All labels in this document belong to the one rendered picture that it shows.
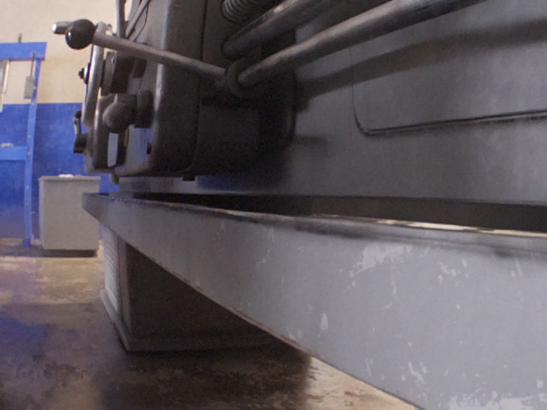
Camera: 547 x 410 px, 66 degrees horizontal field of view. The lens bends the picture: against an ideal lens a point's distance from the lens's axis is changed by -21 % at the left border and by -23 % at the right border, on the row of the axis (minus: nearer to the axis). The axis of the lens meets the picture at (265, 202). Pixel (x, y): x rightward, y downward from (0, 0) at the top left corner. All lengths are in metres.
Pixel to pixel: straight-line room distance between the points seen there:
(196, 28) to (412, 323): 0.52
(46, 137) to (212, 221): 4.59
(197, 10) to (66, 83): 4.40
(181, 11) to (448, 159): 0.38
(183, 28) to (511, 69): 0.42
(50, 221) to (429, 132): 3.25
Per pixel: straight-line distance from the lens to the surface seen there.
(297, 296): 0.25
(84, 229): 3.57
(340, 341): 0.22
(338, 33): 0.40
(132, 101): 0.63
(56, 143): 4.91
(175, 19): 0.63
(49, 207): 3.53
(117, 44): 0.57
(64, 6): 5.27
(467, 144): 0.39
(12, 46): 4.62
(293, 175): 0.63
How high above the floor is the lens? 0.48
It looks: 1 degrees down
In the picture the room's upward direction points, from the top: 1 degrees clockwise
